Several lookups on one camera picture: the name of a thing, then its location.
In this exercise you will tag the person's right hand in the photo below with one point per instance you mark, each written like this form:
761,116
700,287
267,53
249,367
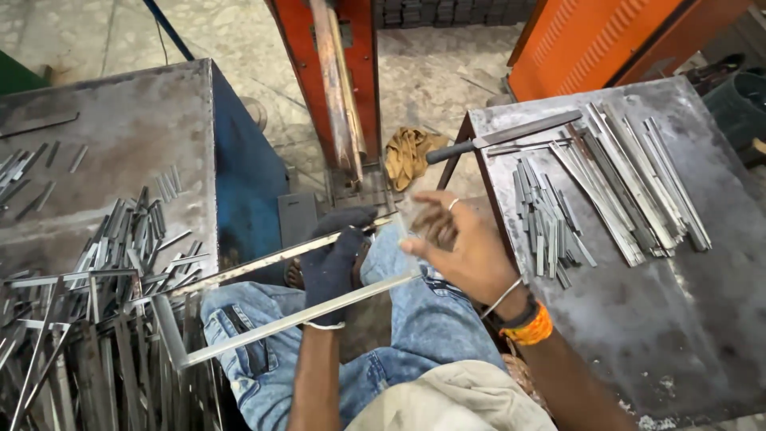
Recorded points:
476,257

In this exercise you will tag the person's left hand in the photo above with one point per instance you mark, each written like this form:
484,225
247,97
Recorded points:
326,269

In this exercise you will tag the welded metal strip frame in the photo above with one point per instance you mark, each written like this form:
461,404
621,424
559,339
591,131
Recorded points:
281,323

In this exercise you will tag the silver wrist bangle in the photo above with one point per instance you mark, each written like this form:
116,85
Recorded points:
501,297

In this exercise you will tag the grey foot pedal plate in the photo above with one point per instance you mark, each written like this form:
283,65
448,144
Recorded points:
297,216

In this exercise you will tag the black wristband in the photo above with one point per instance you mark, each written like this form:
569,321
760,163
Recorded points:
522,313

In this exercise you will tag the pile of short metal strips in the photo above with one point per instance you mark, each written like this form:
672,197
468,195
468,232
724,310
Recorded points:
547,227

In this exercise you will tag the orange thread wristband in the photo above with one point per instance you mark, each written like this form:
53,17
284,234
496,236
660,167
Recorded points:
531,330

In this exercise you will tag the yellow rag cloth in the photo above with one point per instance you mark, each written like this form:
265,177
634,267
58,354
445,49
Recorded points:
410,157

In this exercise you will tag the thin metal rod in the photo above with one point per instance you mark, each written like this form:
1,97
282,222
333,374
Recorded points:
526,147

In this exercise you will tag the person's beige shirt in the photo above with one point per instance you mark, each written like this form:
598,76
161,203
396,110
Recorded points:
455,401

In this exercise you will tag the pile of long metal strips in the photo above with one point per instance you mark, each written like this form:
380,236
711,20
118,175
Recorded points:
628,179

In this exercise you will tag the grey steel work table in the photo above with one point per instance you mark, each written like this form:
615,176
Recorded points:
646,323

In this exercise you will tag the heap of short steel strips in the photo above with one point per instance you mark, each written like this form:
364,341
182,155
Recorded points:
137,239

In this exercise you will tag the red spot welding machine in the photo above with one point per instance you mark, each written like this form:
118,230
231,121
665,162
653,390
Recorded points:
362,66

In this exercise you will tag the steel table with blue side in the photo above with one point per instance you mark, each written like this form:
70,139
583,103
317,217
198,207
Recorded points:
137,131

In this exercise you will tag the stack of dark metal pieces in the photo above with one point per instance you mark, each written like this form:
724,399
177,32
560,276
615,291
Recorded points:
455,12

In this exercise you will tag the orange machine housing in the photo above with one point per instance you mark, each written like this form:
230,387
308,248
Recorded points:
598,42

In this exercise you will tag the stack of welded strip frames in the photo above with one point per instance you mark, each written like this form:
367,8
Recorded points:
90,359

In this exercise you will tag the blue pipe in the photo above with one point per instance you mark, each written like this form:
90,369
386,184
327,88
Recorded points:
169,30

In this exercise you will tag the dark green bucket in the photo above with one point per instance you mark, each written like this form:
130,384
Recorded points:
739,108

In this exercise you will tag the black shoe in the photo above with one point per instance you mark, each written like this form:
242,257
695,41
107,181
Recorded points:
715,70

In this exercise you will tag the scattered small steel strips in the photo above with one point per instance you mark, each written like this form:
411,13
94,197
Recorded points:
24,173

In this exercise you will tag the long dark metal strip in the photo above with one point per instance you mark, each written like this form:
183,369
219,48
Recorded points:
36,126

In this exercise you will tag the green panel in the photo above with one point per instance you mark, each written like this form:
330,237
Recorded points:
18,75

